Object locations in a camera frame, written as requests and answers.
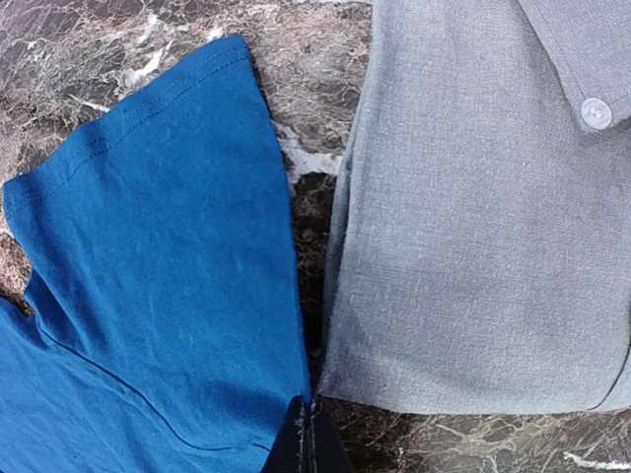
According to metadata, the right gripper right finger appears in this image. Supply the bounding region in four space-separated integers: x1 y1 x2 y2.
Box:
309 396 354 473

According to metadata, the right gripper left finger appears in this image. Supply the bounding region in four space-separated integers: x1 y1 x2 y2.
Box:
261 396 308 473

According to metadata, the blue printed t-shirt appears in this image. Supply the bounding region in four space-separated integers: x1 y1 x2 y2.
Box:
1 36 310 472

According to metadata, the grey button shirt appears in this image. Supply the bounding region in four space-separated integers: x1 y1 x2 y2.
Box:
318 1 630 415

